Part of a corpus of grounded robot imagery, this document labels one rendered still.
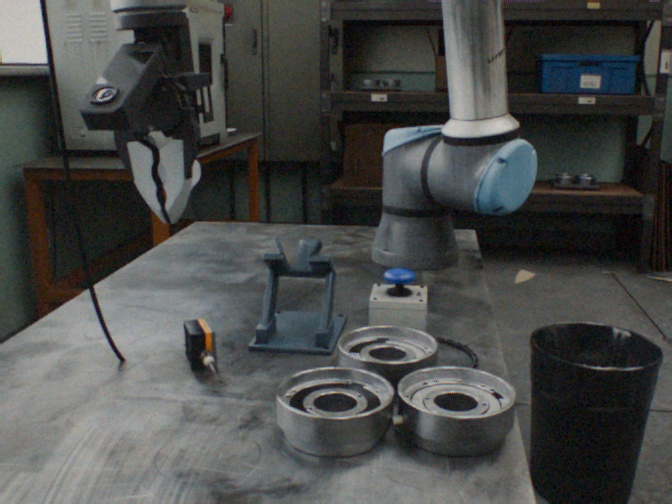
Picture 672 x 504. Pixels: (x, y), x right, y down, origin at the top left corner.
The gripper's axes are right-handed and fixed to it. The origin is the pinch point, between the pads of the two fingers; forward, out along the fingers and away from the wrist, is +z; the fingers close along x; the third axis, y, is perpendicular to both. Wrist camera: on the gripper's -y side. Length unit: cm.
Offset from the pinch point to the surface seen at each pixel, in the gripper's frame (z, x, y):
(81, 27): -30, 128, 191
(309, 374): 14.3, -16.3, -6.8
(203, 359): 15.2, -3.5, -2.8
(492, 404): 16.2, -33.4, -7.4
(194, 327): 13.4, -0.9, 1.2
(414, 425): 16.1, -27.0, -12.0
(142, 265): 17.8, 25.3, 36.8
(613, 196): 75, -94, 343
